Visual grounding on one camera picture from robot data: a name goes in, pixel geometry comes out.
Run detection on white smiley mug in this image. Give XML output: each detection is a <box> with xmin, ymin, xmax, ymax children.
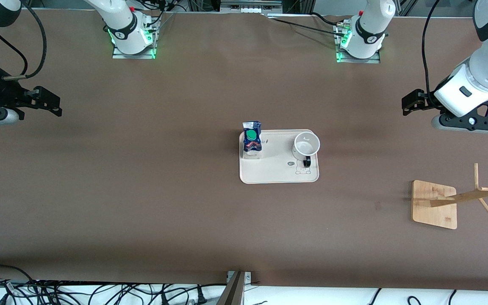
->
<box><xmin>291</xmin><ymin>131</ymin><xmax>321</xmax><ymax>168</ymax></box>

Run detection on wooden cup rack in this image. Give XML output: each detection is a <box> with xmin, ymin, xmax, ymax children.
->
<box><xmin>411</xmin><ymin>163</ymin><xmax>488</xmax><ymax>230</ymax></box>

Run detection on small metal bracket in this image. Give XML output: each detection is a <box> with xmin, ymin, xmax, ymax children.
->
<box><xmin>226</xmin><ymin>271</ymin><xmax>253</xmax><ymax>285</ymax></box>

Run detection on cream rabbit print tray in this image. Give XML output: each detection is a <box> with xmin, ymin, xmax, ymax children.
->
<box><xmin>239</xmin><ymin>129</ymin><xmax>320</xmax><ymax>185</ymax></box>

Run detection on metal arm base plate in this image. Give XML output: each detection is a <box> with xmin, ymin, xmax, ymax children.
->
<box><xmin>334</xmin><ymin>25</ymin><xmax>381</xmax><ymax>64</ymax></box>
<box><xmin>112</xmin><ymin>17</ymin><xmax>157</xmax><ymax>60</ymax></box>

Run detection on blue snack pouch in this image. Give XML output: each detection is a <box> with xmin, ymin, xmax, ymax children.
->
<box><xmin>242</xmin><ymin>121</ymin><xmax>263</xmax><ymax>160</ymax></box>

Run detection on aluminium profile bar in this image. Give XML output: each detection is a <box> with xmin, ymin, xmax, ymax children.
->
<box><xmin>216</xmin><ymin>271</ymin><xmax>247</xmax><ymax>305</ymax></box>

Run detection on grey metal box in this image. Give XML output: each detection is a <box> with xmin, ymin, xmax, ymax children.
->
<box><xmin>220</xmin><ymin>0</ymin><xmax>283</xmax><ymax>13</ymax></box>

